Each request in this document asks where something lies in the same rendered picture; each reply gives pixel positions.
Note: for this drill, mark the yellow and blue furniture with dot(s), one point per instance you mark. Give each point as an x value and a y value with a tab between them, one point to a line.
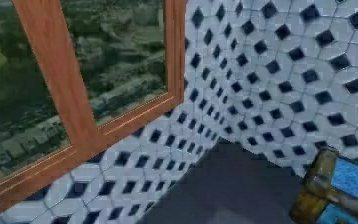
333	190

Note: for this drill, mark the wooden framed window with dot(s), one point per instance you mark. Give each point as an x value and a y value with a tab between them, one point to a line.
57	76

